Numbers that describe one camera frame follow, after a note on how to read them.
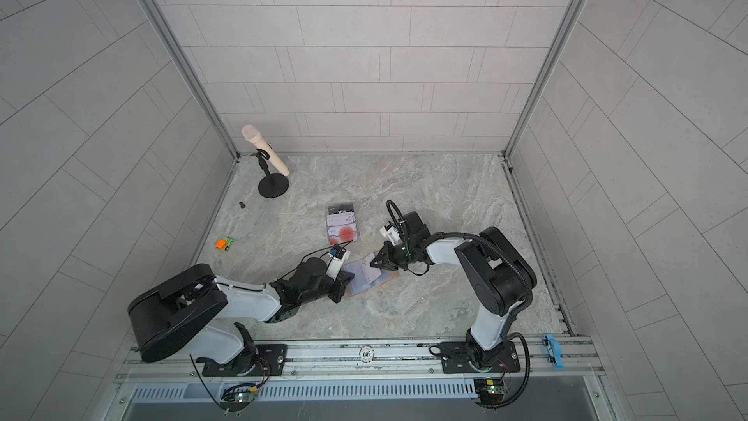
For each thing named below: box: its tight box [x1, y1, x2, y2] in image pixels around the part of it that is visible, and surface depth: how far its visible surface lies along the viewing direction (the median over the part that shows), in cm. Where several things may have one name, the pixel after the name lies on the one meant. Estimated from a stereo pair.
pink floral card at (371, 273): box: [360, 252, 382, 285], surface depth 86 cm
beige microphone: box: [241, 124, 290, 177], surface depth 89 cm
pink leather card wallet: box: [343, 261, 399, 298], surface depth 84 cm
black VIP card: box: [328, 203, 355, 216], surface depth 96 cm
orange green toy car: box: [215, 236, 234, 252], surface depth 91 cm
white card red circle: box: [328, 224, 358, 246], surface depth 93 cm
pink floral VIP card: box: [326, 211, 357, 227], surface depth 94 cm
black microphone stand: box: [249, 148, 290, 199], surface depth 107 cm
